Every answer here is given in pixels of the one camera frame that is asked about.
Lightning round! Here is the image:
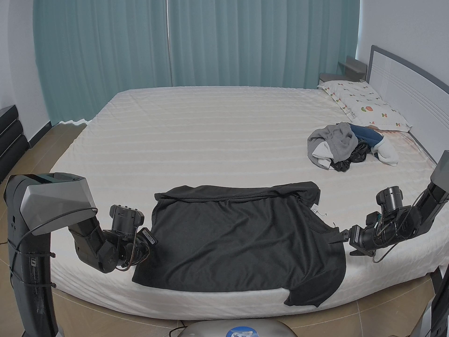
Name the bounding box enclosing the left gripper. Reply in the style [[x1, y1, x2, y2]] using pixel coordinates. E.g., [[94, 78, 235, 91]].
[[133, 227, 157, 259]]

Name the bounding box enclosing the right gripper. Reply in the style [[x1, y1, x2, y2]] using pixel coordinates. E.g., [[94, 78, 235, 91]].
[[350, 225, 379, 253]]

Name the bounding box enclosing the black T-shirt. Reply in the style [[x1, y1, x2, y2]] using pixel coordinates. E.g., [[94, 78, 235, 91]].
[[131, 180, 347, 308]]

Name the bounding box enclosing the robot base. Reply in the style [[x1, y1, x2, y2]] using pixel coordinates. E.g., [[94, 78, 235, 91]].
[[179, 320, 293, 337]]

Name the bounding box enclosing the pile of clothes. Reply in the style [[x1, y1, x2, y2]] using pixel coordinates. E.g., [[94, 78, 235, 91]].
[[307, 121, 400, 172]]

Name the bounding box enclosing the bed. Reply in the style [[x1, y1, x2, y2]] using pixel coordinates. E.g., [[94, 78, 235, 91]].
[[49, 45, 449, 320]]

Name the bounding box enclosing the white printed pillow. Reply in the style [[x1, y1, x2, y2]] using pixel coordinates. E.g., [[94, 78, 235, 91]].
[[317, 80, 413, 132]]

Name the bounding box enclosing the black chest of drawers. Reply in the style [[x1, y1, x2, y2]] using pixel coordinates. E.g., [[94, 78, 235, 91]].
[[0, 105, 29, 185]]

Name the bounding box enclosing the grey bedside table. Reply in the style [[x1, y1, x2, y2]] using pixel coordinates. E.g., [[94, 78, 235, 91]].
[[319, 55, 368, 83]]

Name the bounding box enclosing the blue-green curtain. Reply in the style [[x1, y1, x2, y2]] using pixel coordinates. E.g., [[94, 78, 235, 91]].
[[168, 0, 362, 90], [33, 0, 172, 125]]

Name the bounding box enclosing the black cable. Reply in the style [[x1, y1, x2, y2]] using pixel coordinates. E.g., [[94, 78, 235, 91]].
[[168, 323, 190, 337], [116, 251, 148, 272], [373, 239, 398, 263], [9, 207, 99, 259]]

